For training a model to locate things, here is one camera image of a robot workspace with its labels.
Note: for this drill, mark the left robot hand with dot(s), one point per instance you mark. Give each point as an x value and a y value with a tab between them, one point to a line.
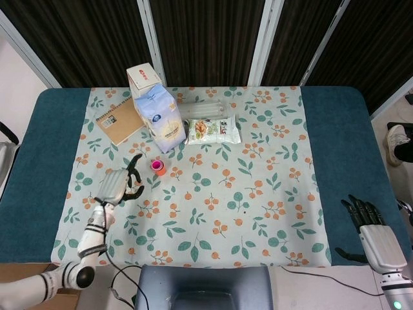
111	187

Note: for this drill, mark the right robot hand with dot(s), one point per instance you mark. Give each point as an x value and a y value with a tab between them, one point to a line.
380	245

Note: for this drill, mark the pink plastic cup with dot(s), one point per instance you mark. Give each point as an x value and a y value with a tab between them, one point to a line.
156	165

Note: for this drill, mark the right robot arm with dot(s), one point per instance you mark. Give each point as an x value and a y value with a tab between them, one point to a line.
397	290

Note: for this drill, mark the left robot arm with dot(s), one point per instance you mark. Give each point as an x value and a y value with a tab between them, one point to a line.
92	235

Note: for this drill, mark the orange plastic cup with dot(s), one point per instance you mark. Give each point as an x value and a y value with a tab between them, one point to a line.
159	170

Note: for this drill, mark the brown spiral notebook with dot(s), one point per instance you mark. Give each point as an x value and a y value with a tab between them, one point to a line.
122	121

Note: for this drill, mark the lilac flour bag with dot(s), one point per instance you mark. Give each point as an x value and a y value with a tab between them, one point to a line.
164	122

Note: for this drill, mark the teal table cover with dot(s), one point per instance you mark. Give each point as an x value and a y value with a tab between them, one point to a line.
32	145

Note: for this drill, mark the floral fruit print tablecloth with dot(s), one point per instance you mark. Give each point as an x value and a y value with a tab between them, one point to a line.
209	181

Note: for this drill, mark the white sneaker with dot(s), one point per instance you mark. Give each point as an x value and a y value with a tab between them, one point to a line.
395	142

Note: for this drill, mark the grey chair black armrest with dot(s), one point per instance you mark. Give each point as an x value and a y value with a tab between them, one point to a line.
6	161

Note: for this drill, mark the white red cardboard carton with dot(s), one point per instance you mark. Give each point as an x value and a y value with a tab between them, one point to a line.
142	76

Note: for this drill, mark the silver nut snack packet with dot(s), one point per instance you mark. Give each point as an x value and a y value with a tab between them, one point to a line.
216	130

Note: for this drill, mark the clear air cushion packaging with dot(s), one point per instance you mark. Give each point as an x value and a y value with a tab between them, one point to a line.
203	108

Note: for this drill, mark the dark folding screen white frame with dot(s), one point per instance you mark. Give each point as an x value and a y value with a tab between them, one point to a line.
209	38

